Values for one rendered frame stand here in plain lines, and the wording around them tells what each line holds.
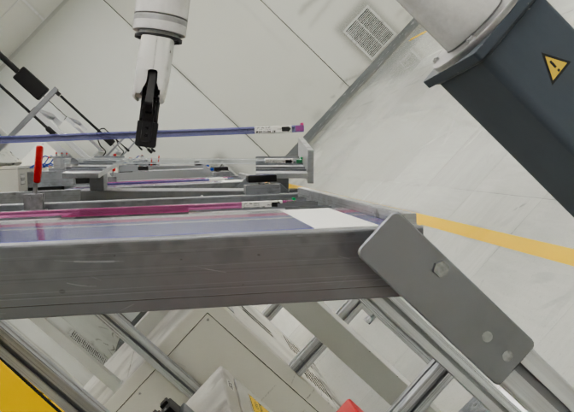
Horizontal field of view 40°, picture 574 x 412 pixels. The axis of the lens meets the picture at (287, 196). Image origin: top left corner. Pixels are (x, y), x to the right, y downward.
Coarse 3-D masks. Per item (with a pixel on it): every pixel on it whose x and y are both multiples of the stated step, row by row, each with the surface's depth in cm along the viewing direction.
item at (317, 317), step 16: (288, 304) 169; (304, 304) 170; (320, 304) 170; (304, 320) 170; (320, 320) 170; (336, 320) 170; (320, 336) 171; (336, 336) 171; (352, 336) 171; (336, 352) 171; (352, 352) 172; (368, 352) 172; (352, 368) 172; (368, 368) 172; (384, 368) 172; (368, 384) 173; (384, 384) 173; (400, 384) 173
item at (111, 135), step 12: (96, 132) 123; (108, 132) 123; (120, 132) 123; (132, 132) 123; (168, 132) 124; (180, 132) 124; (192, 132) 125; (204, 132) 125; (216, 132) 125; (228, 132) 125; (240, 132) 126; (252, 132) 126
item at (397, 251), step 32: (288, 192) 142; (384, 224) 64; (384, 256) 64; (416, 256) 64; (416, 288) 65; (448, 288) 65; (448, 320) 65; (480, 320) 65; (480, 352) 66; (512, 352) 66; (416, 384) 145
